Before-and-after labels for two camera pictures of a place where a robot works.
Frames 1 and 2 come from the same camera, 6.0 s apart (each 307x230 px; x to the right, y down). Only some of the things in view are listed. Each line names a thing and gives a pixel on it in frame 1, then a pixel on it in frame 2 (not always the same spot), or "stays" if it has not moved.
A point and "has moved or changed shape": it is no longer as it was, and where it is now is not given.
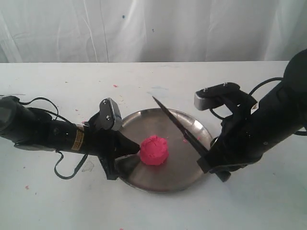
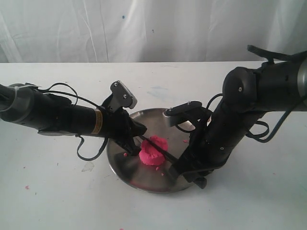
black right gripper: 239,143 → 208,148
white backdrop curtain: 86,31 stays
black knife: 195,143 has moved or changed shape
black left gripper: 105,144 → 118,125
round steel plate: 181,167 stays
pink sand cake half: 154,151 stays
